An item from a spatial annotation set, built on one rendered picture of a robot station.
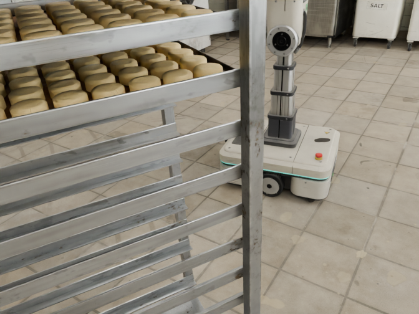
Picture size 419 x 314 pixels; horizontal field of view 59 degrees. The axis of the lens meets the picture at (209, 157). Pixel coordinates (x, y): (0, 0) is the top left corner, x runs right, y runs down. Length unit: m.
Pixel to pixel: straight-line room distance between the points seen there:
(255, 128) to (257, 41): 0.14
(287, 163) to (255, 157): 1.43
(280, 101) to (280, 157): 0.32
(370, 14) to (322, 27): 0.59
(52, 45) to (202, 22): 0.20
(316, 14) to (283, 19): 3.21
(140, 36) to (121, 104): 0.10
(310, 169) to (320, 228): 0.31
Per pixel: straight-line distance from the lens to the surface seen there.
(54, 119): 0.54
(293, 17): 1.95
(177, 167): 1.14
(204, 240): 1.95
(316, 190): 2.12
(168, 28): 0.54
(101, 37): 0.52
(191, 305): 1.50
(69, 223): 0.62
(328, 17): 5.12
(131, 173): 1.08
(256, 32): 0.57
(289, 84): 2.10
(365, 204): 2.27
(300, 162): 2.07
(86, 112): 0.54
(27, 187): 0.58
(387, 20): 5.25
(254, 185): 0.68
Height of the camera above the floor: 1.34
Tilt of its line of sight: 31 degrees down
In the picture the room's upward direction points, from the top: 4 degrees counter-clockwise
